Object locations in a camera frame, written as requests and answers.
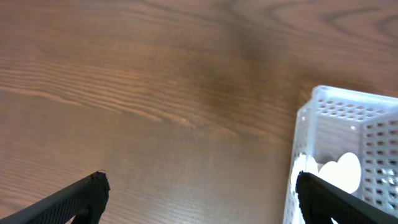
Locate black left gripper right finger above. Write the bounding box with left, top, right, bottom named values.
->
left=295, top=171, right=397, bottom=224

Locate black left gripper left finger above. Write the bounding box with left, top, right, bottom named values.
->
left=1, top=171, right=110, bottom=224

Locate white plastic spoon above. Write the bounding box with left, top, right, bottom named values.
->
left=318, top=161, right=340, bottom=185
left=290, top=154, right=318, bottom=188
left=336, top=152, right=361, bottom=194

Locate clear perforated plastic basket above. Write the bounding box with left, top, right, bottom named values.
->
left=283, top=86, right=397, bottom=223

